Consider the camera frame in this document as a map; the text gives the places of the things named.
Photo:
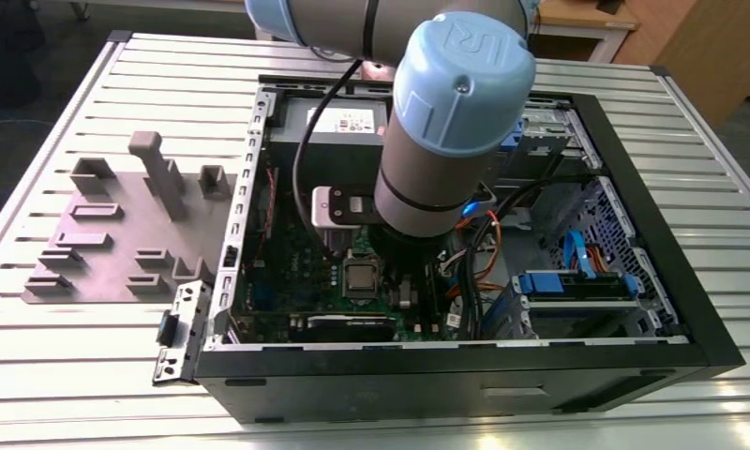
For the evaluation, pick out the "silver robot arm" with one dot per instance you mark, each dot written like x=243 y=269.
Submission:
x=438 y=117

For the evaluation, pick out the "black RAM slot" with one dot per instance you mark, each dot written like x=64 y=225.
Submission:
x=435 y=304
x=415 y=323

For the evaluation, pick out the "silver wrist box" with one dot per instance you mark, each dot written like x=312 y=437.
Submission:
x=331 y=208

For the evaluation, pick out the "black graphics card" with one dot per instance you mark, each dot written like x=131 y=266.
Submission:
x=351 y=328

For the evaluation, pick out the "green motherboard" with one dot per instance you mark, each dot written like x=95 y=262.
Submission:
x=275 y=281

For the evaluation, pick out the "grey power supply unit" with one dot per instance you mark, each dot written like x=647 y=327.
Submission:
x=344 y=164

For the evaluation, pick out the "hard disk in blue carrier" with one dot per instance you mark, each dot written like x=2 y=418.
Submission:
x=551 y=283

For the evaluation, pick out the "black PC case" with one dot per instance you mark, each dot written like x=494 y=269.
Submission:
x=412 y=384

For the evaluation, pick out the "silver drive cage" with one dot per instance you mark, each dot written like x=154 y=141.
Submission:
x=538 y=159

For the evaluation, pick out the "silver disk bay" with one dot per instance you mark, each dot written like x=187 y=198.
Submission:
x=582 y=304

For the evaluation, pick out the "blue drive latch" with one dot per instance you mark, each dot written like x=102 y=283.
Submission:
x=512 y=138

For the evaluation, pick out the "grey parts rack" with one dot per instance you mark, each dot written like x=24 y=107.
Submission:
x=131 y=234

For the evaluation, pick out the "wooden desk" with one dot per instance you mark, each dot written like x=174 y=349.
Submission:
x=588 y=19

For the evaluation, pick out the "wooden cabinet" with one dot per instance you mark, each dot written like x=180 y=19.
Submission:
x=714 y=47

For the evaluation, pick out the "white desk frame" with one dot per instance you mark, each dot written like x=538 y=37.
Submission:
x=163 y=4

